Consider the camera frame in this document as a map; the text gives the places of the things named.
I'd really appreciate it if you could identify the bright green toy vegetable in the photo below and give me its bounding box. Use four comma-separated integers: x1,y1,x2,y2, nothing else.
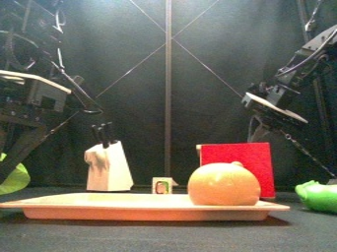
294,179,337,215

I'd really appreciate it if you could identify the grey vertical frame pole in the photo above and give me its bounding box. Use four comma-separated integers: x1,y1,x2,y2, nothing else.
163,0,174,178

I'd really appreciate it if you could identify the red drawer box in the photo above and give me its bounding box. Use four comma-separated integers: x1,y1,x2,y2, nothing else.
196,142,278,200

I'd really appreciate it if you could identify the yellow orange toy starfruit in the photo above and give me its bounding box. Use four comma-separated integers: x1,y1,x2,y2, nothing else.
187,160,262,207

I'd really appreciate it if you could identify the lime green toy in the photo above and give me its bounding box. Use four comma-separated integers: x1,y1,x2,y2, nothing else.
0,152,32,197

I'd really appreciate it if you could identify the thin diagonal brace wire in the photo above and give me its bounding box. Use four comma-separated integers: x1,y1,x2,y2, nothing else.
94,0,221,99
127,0,245,98

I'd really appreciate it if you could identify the beige plastic tray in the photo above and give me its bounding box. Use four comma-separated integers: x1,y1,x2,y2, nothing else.
0,192,293,222

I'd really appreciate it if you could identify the black toy knife handle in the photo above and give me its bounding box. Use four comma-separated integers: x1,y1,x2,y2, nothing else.
97,123,111,150
90,124,103,147

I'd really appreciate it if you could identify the small white toy cube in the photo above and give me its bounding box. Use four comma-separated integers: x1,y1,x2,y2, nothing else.
151,176,181,195

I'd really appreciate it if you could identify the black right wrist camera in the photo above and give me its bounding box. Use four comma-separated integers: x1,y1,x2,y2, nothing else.
248,72,304,106

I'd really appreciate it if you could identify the white toy knife block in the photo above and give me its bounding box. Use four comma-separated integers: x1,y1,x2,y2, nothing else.
83,140,135,193

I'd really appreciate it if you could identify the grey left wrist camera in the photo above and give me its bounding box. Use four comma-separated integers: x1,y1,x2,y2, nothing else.
28,80,72,113

